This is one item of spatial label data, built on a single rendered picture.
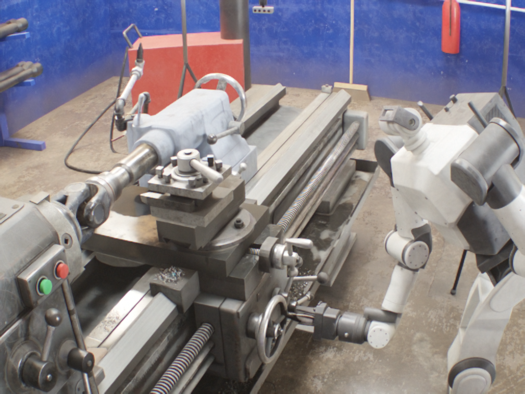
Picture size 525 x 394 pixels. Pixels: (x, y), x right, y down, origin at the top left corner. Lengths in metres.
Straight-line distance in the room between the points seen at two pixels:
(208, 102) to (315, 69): 3.91
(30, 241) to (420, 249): 1.03
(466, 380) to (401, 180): 0.61
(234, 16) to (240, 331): 3.23
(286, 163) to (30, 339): 1.54
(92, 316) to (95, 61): 5.05
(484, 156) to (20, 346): 0.95
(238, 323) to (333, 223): 1.26
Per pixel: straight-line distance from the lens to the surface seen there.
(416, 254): 1.74
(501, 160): 1.29
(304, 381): 2.69
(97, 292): 2.02
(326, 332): 1.88
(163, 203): 1.70
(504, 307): 1.64
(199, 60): 4.71
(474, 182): 1.26
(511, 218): 1.34
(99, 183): 1.73
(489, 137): 1.30
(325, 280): 2.11
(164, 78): 4.79
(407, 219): 1.73
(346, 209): 3.07
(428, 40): 5.72
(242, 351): 1.86
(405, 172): 1.49
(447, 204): 1.41
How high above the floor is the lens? 1.85
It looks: 27 degrees down
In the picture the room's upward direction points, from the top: 1 degrees counter-clockwise
